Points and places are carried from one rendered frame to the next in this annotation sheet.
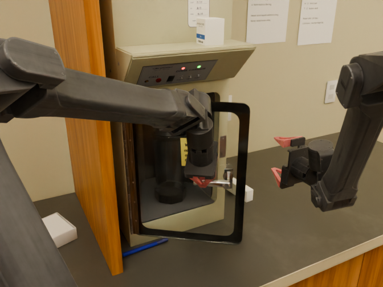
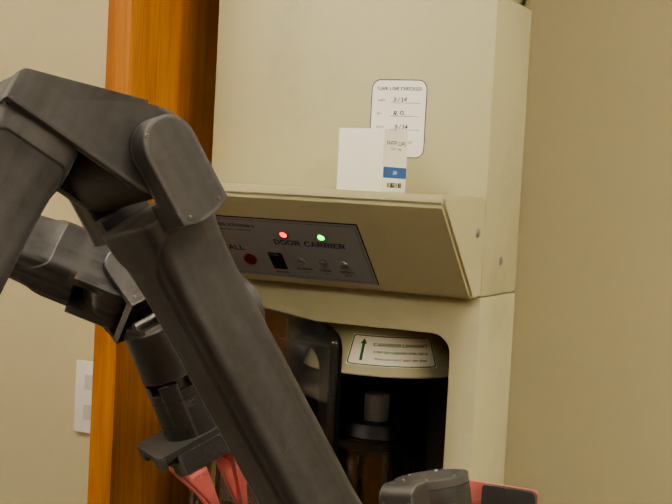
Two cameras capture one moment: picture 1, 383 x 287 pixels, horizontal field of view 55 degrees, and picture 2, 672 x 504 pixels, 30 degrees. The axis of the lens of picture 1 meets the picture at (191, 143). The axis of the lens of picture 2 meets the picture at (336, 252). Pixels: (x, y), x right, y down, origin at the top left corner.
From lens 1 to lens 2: 1.03 m
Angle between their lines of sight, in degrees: 55
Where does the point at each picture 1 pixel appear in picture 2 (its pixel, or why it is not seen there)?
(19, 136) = not seen: hidden behind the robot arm
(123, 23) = (232, 135)
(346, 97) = (85, 215)
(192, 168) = (157, 439)
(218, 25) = (368, 145)
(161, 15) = (308, 124)
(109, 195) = (98, 485)
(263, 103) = not seen: outside the picture
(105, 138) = (105, 351)
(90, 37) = not seen: hidden behind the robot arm
